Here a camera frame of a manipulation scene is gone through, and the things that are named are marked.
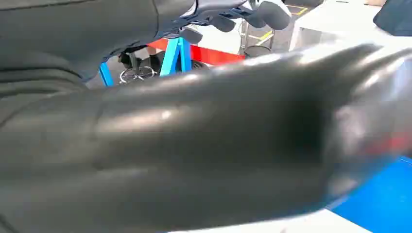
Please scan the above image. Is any black round stool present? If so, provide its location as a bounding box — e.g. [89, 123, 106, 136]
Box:
[240, 18, 275, 60]
[118, 52, 159, 85]

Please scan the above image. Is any seated person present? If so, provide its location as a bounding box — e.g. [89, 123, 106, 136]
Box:
[117, 45, 162, 70]

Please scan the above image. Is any white table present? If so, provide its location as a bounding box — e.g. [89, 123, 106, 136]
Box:
[188, 17, 246, 56]

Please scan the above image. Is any blue metal shelf rack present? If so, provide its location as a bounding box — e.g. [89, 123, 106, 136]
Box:
[98, 62, 115, 88]
[159, 36, 193, 77]
[330, 156, 412, 233]

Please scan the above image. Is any red barrier belt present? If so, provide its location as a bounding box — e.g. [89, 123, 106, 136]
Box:
[147, 38, 246, 66]

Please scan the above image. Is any dark rounded cover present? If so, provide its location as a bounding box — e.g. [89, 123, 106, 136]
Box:
[373, 0, 412, 37]

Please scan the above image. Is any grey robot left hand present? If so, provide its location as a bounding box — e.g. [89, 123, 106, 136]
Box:
[0, 0, 412, 233]

